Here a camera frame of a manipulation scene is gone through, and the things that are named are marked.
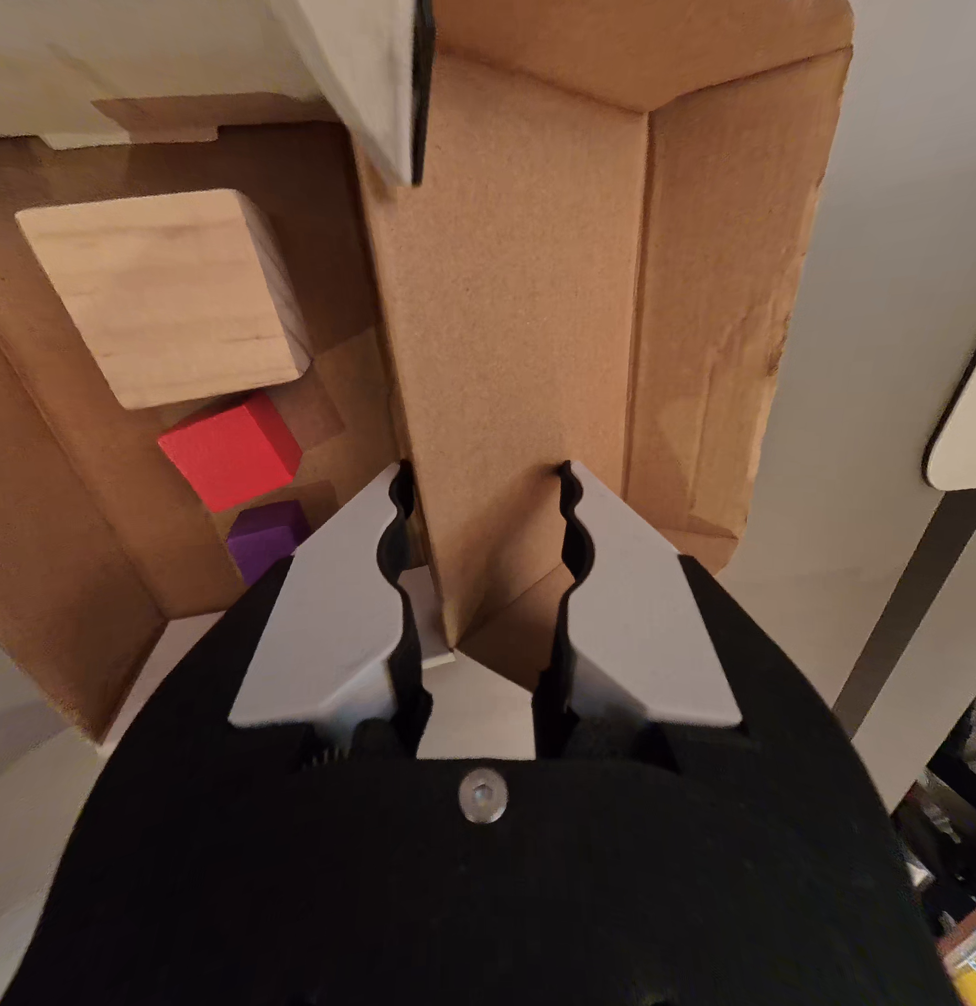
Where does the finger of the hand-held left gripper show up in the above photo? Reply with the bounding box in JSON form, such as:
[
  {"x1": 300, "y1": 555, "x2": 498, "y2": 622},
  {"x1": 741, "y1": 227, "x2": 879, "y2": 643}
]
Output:
[{"x1": 268, "y1": 0, "x2": 436, "y2": 188}]

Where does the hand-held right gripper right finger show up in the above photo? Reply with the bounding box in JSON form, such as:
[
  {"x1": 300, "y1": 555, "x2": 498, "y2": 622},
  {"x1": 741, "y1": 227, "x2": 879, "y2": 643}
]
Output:
[{"x1": 532, "y1": 460, "x2": 744, "y2": 759}]

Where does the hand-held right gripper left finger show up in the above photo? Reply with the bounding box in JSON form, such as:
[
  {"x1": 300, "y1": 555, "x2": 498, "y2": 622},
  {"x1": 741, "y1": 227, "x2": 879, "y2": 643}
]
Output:
[{"x1": 227, "y1": 460, "x2": 434, "y2": 759}]

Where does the purple cube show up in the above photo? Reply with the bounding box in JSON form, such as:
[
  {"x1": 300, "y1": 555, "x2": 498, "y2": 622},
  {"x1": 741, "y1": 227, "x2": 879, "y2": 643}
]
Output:
[{"x1": 226, "y1": 500, "x2": 312, "y2": 586}]

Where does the red cube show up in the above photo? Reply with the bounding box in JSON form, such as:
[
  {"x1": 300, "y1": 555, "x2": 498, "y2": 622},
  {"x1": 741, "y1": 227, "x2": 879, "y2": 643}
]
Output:
[{"x1": 158, "y1": 391, "x2": 304, "y2": 513}]

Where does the white cardboard box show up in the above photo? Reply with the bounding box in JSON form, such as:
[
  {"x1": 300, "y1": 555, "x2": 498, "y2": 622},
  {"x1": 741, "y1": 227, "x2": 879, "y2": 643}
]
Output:
[{"x1": 0, "y1": 0, "x2": 854, "y2": 746}]

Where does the large plain wooden cube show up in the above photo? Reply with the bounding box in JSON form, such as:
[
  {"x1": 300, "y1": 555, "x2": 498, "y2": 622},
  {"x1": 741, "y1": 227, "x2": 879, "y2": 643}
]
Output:
[{"x1": 15, "y1": 189, "x2": 315, "y2": 411}]

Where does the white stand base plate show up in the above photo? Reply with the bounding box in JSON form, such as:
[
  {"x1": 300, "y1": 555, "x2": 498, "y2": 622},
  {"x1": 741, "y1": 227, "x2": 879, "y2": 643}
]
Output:
[{"x1": 924, "y1": 330, "x2": 976, "y2": 492}]

